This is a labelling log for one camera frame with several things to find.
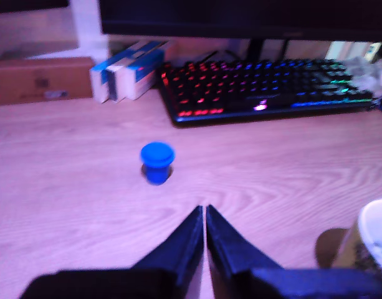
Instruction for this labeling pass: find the bright blue coffee capsule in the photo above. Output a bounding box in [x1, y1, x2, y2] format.
[140, 141, 176, 186]

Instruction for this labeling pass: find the white mug with cartoon print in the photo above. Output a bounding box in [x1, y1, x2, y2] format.
[332, 197, 382, 281]

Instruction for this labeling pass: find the white upright post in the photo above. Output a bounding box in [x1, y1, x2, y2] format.
[69, 0, 109, 62]

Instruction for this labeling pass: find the black monitor cable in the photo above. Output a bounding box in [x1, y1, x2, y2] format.
[279, 39, 291, 60]

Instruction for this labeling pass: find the black monitor with lit screen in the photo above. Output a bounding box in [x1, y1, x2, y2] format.
[0, 0, 70, 15]

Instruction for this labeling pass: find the crumpled white tissue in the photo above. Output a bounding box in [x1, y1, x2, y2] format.
[343, 55, 382, 97]

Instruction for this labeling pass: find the brown cardboard box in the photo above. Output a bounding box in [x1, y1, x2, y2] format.
[0, 55, 95, 107]

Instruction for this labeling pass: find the large black dark monitor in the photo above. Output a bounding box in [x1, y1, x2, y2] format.
[97, 0, 382, 62]

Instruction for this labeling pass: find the black keyboard with rainbow backlight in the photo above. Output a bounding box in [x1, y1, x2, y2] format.
[159, 57, 375, 127]

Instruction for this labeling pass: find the small white and blue box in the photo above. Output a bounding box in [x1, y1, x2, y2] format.
[125, 42, 166, 101]
[106, 51, 138, 103]
[90, 60, 112, 104]

